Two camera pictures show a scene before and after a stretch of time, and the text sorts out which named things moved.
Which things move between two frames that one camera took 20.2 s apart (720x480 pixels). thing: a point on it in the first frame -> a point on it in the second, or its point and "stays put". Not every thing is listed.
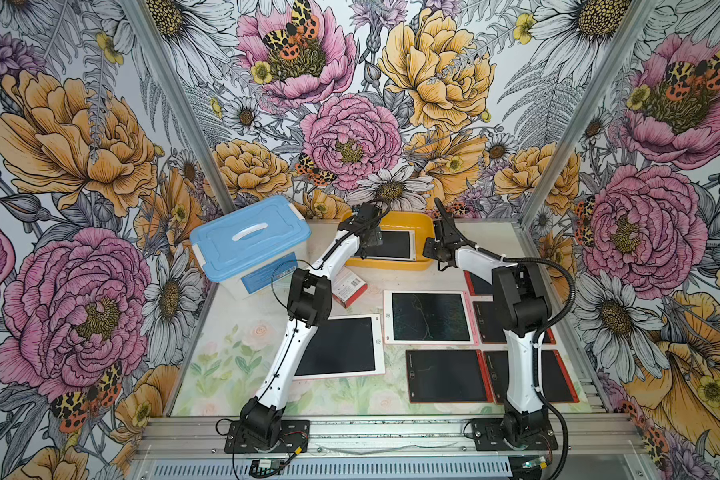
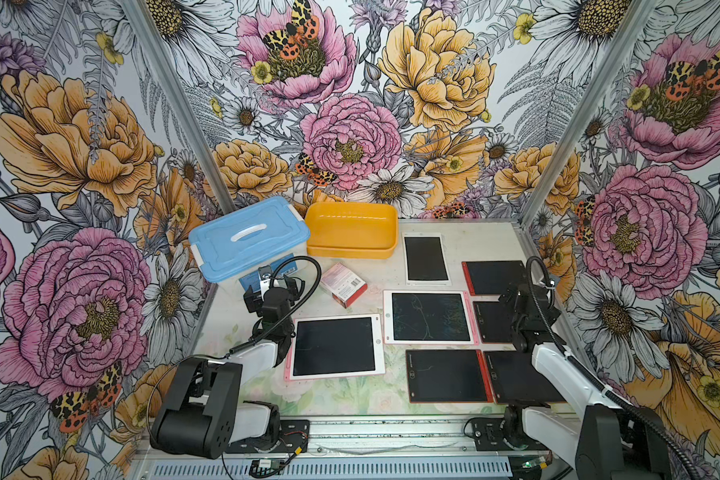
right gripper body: (432, 249) -> (512, 301)
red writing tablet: (555, 385) stays put
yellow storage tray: (424, 225) -> (352, 230)
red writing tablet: (448, 376) stays put
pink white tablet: (343, 347) stays put
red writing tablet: (490, 323) stays put
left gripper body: (372, 240) -> (253, 299)
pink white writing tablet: (422, 317) stays put
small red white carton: (348, 287) stays put
